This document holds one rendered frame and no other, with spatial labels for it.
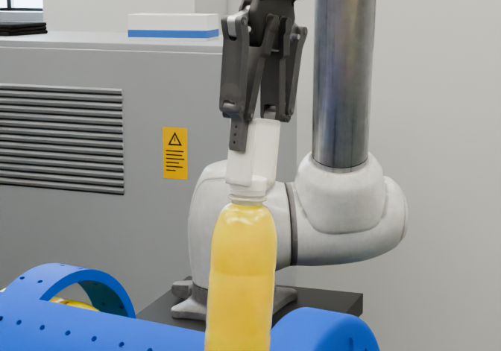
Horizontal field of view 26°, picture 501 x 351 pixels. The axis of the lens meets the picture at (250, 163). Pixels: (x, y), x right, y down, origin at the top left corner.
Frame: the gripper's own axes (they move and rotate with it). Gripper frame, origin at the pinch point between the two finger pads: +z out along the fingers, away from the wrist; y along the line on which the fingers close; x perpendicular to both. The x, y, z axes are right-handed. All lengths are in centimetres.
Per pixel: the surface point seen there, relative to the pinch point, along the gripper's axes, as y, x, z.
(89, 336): -5.5, -25.2, 26.4
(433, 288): -285, -98, 67
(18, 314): -5.5, -37.6, 26.3
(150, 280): -147, -127, 55
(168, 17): -153, -134, -21
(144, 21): -151, -141, -19
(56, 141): -136, -157, 18
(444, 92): -276, -99, -7
